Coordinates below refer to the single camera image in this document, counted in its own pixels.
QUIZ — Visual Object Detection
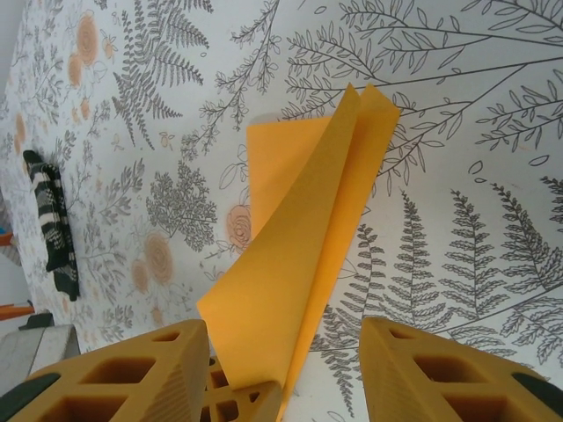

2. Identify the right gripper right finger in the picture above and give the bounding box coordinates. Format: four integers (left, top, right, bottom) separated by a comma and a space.
359, 316, 563, 422

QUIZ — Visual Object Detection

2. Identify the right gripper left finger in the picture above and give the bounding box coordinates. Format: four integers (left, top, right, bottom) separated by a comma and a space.
0, 319, 211, 422

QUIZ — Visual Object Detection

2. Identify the orange cloth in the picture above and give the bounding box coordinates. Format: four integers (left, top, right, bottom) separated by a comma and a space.
196, 82, 401, 422

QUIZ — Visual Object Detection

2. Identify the black white striped sock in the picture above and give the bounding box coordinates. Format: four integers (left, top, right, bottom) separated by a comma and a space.
21, 149, 81, 302

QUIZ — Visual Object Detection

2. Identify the floral fern print tablecloth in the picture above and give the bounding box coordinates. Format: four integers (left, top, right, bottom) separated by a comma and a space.
0, 0, 563, 397

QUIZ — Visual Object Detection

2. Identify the aluminium frame rail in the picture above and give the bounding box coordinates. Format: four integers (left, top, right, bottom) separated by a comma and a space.
0, 323, 83, 390

